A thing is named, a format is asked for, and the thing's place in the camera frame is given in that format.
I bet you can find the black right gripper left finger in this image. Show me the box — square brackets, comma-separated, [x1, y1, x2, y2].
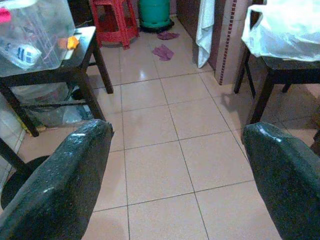
[0, 118, 115, 240]

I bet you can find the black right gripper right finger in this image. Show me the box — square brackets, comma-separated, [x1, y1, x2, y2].
[242, 121, 320, 240]

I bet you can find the black round disc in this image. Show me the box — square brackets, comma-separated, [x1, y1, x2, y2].
[0, 154, 51, 211]

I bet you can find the translucent plastic sack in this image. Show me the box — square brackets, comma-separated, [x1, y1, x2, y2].
[9, 82, 96, 129]

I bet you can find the dark wooden chair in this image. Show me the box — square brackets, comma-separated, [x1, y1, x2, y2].
[0, 25, 115, 176]
[233, 0, 320, 151]

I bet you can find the white blue printed packet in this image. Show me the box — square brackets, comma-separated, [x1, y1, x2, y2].
[7, 43, 42, 71]

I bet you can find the orange paper scrap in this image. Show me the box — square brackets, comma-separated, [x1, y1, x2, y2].
[57, 35, 80, 50]

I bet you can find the white plastic bag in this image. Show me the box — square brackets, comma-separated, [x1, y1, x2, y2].
[241, 0, 320, 63]

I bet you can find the clear plastic bag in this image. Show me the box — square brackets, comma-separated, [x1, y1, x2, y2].
[0, 0, 76, 78]

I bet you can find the red plastic stool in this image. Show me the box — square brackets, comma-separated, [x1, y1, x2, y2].
[89, 0, 141, 50]

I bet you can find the white hanging towel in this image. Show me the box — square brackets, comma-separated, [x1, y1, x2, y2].
[195, 0, 216, 69]

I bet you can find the purple rag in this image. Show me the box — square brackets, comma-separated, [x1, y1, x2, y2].
[156, 30, 180, 41]
[151, 44, 175, 62]

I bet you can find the pink label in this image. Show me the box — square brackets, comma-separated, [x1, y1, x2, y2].
[0, 7, 12, 24]

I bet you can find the dark brown cabinet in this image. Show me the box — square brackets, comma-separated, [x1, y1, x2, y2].
[176, 0, 201, 42]

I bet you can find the green gas cylinder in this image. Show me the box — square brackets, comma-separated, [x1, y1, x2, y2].
[138, 0, 175, 33]

